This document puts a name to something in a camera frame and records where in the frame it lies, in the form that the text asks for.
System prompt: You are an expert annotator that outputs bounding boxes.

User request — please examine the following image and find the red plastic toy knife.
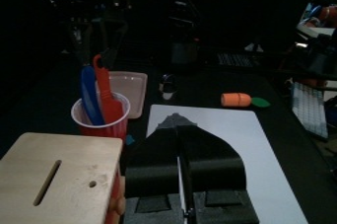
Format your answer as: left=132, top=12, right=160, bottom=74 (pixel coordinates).
left=90, top=53, right=126, bottom=125

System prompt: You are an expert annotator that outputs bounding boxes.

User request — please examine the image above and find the green toy carrot leaf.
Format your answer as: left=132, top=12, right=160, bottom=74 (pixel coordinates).
left=250, top=97, right=273, bottom=109

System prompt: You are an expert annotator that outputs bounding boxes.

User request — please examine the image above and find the white computer keyboard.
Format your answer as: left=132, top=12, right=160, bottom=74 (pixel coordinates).
left=290, top=81, right=330, bottom=141

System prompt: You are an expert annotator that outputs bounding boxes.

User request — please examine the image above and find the red plastic cup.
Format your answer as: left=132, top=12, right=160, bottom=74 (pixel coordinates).
left=69, top=91, right=133, bottom=140

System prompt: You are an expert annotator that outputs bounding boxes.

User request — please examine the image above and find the small blue toy piece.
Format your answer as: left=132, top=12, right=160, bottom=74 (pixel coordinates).
left=124, top=133, right=137, bottom=146

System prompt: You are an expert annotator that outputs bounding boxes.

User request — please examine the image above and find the orange toy carrot piece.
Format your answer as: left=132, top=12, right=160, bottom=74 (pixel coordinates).
left=220, top=92, right=242, bottom=109
left=238, top=93, right=253, bottom=108

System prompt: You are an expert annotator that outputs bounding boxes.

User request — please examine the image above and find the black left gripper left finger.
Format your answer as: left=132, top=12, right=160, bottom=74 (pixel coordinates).
left=122, top=112, right=185, bottom=224

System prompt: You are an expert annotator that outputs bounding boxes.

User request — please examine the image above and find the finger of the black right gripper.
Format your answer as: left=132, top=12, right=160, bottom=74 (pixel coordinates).
left=70, top=23, right=96, bottom=68
left=101, top=22, right=130, bottom=68

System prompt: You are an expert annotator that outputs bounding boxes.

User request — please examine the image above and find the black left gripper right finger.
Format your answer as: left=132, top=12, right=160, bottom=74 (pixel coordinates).
left=174, top=112, right=261, bottom=224

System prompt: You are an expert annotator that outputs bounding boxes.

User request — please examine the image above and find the blue plastic toy knife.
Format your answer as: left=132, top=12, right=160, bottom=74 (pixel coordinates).
left=78, top=65, right=106, bottom=127

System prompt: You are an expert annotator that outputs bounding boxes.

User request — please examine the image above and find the red round background object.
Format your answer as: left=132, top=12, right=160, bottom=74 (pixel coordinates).
left=317, top=5, right=337, bottom=29

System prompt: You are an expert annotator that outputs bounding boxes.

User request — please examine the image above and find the white cutting board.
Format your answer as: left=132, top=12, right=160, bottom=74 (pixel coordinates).
left=145, top=104, right=309, bottom=224

